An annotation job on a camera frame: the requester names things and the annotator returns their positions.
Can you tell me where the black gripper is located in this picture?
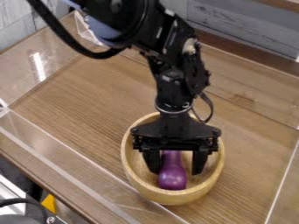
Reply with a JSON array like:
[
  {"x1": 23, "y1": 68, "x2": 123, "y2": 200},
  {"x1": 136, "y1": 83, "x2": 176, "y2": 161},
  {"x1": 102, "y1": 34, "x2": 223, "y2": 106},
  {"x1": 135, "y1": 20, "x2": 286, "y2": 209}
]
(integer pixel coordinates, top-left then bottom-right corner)
[{"x1": 130, "y1": 113, "x2": 220, "y2": 175}]

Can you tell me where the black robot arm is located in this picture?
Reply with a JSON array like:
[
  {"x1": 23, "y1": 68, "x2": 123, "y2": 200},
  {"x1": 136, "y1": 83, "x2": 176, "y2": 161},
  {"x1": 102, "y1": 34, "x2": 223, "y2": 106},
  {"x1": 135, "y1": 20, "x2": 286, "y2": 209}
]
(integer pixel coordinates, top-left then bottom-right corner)
[{"x1": 64, "y1": 0, "x2": 220, "y2": 175}]

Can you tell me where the purple toy eggplant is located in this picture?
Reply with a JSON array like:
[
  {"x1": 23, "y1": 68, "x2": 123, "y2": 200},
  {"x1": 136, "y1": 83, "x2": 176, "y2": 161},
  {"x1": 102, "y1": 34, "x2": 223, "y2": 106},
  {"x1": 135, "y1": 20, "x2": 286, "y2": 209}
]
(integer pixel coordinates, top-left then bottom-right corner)
[{"x1": 158, "y1": 150, "x2": 187, "y2": 190}]

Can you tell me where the brown wooden bowl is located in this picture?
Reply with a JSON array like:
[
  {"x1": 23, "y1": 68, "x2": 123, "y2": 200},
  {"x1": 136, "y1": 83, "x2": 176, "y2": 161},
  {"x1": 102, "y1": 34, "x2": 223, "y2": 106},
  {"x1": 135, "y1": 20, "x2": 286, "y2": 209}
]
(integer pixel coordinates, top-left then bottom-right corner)
[{"x1": 120, "y1": 112, "x2": 226, "y2": 206}]

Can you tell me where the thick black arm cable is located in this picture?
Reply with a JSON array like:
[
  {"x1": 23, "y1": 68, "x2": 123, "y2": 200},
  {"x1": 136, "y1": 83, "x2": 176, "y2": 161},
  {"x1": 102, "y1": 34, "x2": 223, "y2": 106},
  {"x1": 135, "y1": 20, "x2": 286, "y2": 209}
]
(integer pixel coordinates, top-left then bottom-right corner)
[{"x1": 24, "y1": 0, "x2": 127, "y2": 60}]

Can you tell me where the black cable bottom left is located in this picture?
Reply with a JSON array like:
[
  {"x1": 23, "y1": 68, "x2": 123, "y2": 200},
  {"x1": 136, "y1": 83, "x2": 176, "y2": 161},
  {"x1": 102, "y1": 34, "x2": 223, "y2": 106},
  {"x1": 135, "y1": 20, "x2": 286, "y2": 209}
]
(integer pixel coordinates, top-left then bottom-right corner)
[{"x1": 0, "y1": 197, "x2": 51, "y2": 224}]

